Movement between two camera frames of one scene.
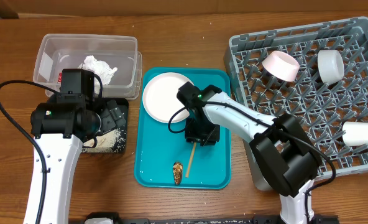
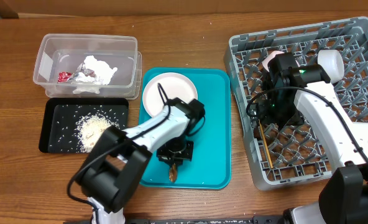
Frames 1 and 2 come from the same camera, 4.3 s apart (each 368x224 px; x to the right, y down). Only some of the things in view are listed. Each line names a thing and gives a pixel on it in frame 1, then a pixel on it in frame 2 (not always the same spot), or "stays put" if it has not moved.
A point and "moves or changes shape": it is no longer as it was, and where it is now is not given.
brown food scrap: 178,171 moves or changes shape
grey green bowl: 331,65 stays put
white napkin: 99,68 stays put
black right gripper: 201,137 -> 281,116
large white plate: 160,97 stays put
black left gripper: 110,122 -> 166,157
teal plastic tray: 163,158 stays put
